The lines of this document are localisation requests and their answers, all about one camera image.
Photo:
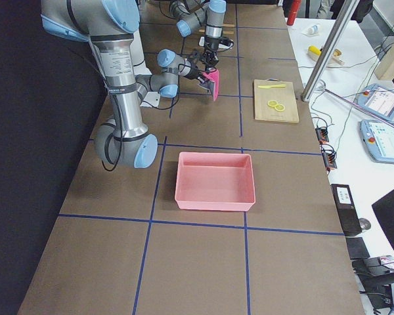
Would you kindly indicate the black power box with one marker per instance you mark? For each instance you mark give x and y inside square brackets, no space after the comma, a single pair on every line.
[346,209]

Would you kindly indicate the red fire extinguisher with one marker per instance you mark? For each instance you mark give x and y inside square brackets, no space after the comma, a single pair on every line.
[293,12]

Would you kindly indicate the aluminium frame post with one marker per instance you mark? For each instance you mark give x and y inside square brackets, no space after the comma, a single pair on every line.
[335,34]

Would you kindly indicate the lemon slice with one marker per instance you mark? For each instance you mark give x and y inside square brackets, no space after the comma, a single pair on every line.
[280,108]
[272,103]

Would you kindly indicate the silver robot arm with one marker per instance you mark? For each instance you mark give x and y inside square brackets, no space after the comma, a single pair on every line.
[109,28]
[193,15]

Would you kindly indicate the teach pendant tablet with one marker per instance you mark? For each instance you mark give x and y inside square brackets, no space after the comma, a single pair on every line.
[377,100]
[378,138]

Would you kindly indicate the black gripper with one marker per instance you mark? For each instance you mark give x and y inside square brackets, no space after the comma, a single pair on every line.
[210,49]
[195,73]

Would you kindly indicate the pink plastic bin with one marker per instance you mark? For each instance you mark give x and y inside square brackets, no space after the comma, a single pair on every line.
[215,182]

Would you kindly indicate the white rack tray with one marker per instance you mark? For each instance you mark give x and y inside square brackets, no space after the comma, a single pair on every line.
[221,44]

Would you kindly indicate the bamboo cutting board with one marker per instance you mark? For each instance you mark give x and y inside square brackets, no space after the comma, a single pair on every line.
[285,96]

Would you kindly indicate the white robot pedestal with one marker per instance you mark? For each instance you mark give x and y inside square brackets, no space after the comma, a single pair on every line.
[140,68]

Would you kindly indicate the yellow plastic knife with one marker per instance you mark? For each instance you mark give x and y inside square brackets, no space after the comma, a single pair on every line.
[277,86]

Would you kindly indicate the pink microfiber cloth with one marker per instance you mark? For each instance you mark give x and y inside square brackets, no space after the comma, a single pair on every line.
[210,81]

